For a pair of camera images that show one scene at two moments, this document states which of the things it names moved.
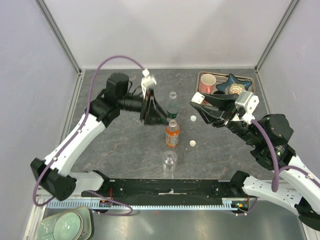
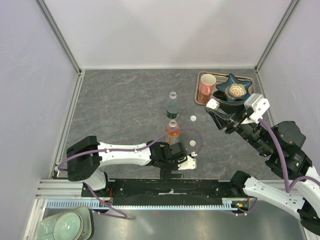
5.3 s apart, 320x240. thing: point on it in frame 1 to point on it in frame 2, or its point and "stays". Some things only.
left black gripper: [157, 116] to [165, 173]
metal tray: [220, 77] stays
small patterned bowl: [234, 88] stays
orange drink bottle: [173, 131] stays
